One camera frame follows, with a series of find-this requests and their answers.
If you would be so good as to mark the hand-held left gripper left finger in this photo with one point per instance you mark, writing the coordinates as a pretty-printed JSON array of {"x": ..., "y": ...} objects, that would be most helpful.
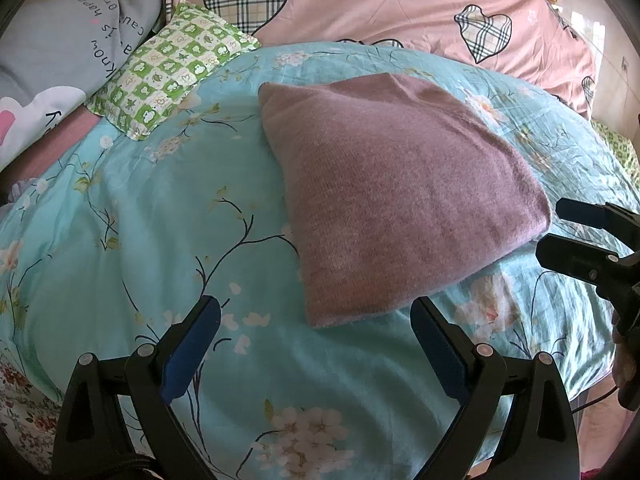
[{"x": 192, "y": 355}]

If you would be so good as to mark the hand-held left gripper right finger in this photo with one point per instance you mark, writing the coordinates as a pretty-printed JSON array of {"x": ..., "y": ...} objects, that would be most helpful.
[{"x": 440, "y": 355}]

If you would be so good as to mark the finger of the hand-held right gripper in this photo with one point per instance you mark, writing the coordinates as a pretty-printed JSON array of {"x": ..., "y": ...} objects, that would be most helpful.
[
  {"x": 565, "y": 255},
  {"x": 582, "y": 212}
]

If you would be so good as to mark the mauve knit sweater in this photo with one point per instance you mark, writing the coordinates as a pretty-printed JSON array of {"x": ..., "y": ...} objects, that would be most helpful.
[{"x": 400, "y": 195}]

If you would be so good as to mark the person's right hand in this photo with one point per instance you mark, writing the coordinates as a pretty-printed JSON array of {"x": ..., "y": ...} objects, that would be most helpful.
[{"x": 625, "y": 370}]

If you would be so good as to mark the green leaf print cloth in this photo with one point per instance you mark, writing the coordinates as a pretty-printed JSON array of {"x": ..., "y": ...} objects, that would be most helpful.
[{"x": 622, "y": 152}]

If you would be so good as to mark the teal floral blanket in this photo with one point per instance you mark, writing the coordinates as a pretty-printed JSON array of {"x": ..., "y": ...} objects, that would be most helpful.
[{"x": 150, "y": 210}]

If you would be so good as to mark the red floral bed sheet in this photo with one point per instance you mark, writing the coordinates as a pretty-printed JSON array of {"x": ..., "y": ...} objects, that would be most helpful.
[{"x": 20, "y": 400}]

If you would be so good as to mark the dusty pink pillow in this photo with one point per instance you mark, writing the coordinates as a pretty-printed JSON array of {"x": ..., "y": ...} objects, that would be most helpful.
[{"x": 45, "y": 150}]

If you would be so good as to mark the green checked pillow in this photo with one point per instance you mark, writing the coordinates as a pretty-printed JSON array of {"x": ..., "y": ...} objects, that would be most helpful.
[{"x": 165, "y": 75}]

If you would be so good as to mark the pink quilt with plaid hearts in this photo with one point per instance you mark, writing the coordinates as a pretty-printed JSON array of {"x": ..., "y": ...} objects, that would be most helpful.
[{"x": 375, "y": 5}]

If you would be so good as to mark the grey printed pillow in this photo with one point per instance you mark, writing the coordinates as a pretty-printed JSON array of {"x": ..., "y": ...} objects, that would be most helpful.
[{"x": 65, "y": 45}]

